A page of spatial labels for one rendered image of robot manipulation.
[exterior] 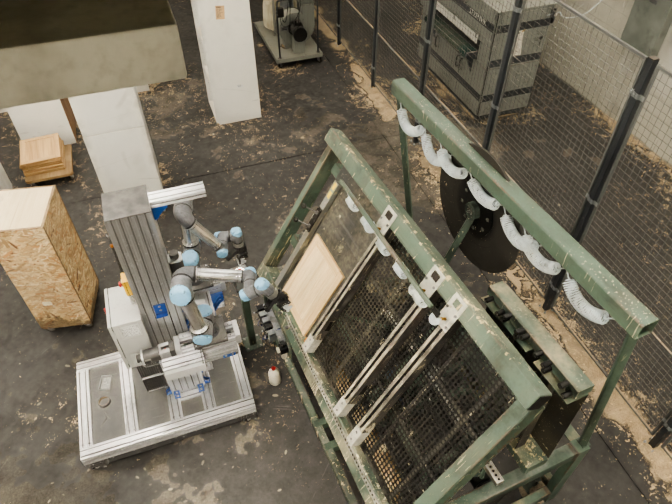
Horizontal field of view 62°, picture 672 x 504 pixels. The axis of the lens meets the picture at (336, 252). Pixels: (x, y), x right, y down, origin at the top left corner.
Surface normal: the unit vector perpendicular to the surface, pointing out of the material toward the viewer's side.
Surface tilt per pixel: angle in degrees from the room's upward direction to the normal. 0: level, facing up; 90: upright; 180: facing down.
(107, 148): 90
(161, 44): 90
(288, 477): 0
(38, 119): 90
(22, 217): 0
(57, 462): 0
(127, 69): 90
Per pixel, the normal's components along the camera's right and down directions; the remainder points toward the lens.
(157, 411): 0.00, -0.70
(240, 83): 0.33, 0.68
